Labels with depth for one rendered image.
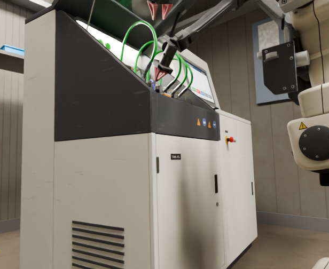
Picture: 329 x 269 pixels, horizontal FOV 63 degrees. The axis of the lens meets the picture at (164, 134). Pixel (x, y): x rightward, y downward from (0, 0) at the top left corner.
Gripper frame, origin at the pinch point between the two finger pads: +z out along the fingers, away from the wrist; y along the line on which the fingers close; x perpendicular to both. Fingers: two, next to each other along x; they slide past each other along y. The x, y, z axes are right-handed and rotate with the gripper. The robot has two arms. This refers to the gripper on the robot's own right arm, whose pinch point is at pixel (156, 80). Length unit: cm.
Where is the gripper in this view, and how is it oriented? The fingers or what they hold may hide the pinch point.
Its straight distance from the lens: 144.3
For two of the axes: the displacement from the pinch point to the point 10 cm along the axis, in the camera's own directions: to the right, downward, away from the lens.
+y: -5.3, -6.1, 5.8
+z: -4.3, 7.9, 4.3
